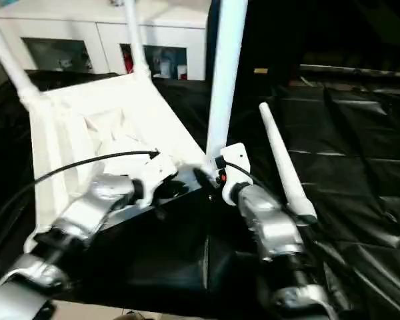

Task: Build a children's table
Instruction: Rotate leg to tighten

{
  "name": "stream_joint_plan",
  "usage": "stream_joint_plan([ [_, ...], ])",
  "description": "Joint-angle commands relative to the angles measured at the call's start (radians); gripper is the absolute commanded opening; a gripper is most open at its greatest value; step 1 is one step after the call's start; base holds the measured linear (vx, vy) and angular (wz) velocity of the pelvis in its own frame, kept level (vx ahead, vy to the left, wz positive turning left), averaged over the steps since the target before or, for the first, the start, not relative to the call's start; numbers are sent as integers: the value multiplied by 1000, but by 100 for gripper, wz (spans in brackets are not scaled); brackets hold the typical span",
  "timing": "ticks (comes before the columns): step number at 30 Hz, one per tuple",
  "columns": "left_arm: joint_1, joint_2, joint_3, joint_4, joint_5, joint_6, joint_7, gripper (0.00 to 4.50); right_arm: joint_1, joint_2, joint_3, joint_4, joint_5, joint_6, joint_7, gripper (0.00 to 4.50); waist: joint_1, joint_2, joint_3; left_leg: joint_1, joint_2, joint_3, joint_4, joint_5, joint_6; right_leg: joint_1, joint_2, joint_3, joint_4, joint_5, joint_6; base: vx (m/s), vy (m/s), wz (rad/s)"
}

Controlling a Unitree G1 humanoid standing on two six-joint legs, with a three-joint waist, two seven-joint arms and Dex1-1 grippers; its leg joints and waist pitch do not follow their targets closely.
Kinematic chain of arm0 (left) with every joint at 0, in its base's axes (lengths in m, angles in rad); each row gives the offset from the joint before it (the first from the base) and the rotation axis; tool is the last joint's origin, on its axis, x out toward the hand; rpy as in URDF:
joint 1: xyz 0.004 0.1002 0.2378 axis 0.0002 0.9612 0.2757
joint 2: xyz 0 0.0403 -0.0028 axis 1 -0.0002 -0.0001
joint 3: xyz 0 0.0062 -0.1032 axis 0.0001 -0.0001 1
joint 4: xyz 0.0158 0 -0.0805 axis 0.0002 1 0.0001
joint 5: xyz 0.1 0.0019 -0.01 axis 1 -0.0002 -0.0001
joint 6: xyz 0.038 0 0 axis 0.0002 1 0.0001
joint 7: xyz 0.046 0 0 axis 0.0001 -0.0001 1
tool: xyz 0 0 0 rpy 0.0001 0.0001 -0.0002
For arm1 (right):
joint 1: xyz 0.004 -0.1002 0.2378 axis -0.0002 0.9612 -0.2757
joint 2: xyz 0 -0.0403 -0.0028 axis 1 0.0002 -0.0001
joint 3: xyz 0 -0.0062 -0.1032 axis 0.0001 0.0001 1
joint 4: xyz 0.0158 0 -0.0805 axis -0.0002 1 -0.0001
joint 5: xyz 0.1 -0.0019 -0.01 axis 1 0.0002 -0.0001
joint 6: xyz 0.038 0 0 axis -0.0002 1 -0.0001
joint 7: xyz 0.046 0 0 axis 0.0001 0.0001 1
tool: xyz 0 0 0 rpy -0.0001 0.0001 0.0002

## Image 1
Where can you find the white plastic table leg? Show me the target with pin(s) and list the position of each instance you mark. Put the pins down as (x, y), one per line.
(6, 60)
(136, 40)
(286, 160)
(226, 66)

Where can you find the white plastic table top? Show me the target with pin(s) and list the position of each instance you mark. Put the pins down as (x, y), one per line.
(86, 106)

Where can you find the black work mat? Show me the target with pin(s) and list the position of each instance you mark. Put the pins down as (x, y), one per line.
(320, 166)

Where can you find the small tan label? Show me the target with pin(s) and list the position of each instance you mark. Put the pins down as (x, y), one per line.
(260, 70)

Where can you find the long grey metal bar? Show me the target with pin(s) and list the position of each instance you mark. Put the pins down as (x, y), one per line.
(353, 70)

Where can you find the large black case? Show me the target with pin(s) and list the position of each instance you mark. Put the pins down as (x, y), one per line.
(320, 26)

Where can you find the white glass-door cabinet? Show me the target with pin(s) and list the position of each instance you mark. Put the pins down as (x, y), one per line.
(86, 30)

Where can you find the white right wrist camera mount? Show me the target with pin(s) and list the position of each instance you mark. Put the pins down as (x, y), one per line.
(236, 156)

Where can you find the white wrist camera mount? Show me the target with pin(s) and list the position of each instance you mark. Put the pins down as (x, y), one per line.
(160, 170)
(236, 156)

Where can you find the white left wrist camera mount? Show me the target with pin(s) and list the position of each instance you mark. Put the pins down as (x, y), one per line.
(160, 170)

